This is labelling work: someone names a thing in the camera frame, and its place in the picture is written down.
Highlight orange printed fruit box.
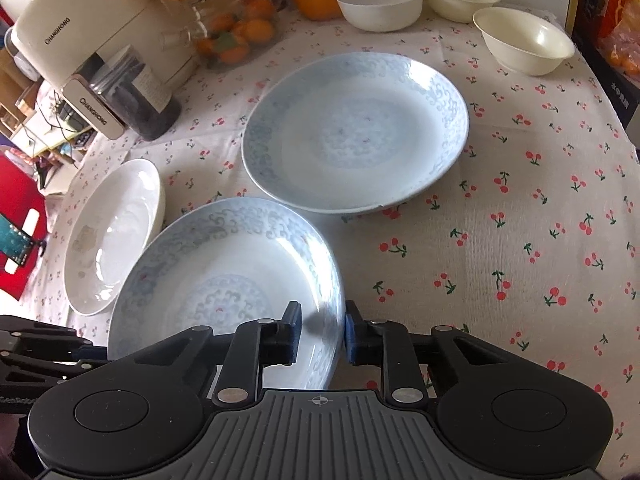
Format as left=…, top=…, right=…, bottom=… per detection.
left=582, top=0, right=640, bottom=79

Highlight dark blue cardboard box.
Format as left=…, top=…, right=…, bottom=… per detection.
left=571, top=27, right=640, bottom=128

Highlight glass jar of small oranges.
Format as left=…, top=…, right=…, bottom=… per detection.
left=160, top=0, right=282, bottom=69

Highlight cherry print tablecloth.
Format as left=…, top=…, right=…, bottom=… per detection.
left=36, top=0, right=640, bottom=480

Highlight white kitchen appliance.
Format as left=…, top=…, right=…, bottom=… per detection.
left=10, top=0, right=202, bottom=141

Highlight white bowl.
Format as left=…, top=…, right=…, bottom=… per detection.
left=334, top=0, right=425, bottom=31

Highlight cluttered wooden shelf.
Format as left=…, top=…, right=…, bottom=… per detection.
left=0, top=57, right=93, bottom=163

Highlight smartphone on white holder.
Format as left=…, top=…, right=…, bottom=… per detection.
left=0, top=206, right=42, bottom=275

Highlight plain white plate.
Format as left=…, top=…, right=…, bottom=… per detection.
left=63, top=158, right=167, bottom=317

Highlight clear jar with dark contents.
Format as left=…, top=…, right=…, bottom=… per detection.
left=75, top=45, right=183, bottom=141

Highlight red cloth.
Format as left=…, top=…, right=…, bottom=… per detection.
left=0, top=152, right=49, bottom=295

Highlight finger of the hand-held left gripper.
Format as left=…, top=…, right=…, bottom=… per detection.
left=0, top=315, right=109, bottom=380

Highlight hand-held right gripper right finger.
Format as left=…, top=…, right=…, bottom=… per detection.
left=344, top=300, right=547, bottom=406

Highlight blue patterned plate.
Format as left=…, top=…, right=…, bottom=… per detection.
left=241, top=52, right=470, bottom=214
left=107, top=197, right=347, bottom=392

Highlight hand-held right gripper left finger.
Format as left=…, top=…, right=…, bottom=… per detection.
left=109, top=301, right=303, bottom=406

